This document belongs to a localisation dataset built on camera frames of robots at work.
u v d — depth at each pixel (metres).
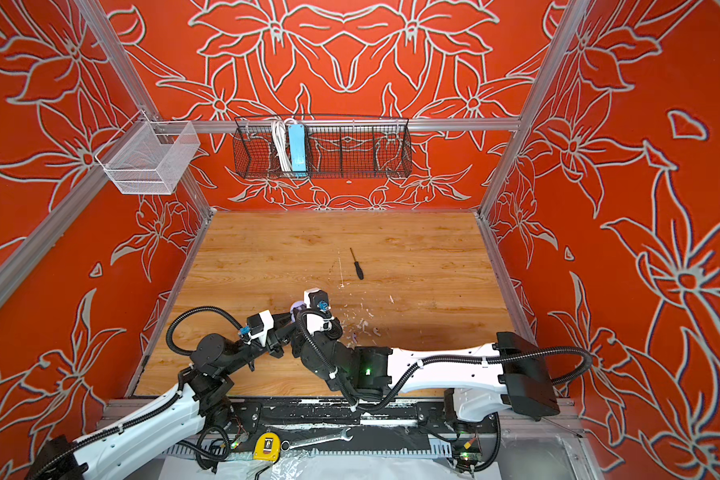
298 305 0.65
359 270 1.01
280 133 0.87
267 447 0.67
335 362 0.45
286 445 0.69
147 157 0.92
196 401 0.56
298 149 0.90
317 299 0.54
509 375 0.41
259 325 0.57
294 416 0.74
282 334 0.63
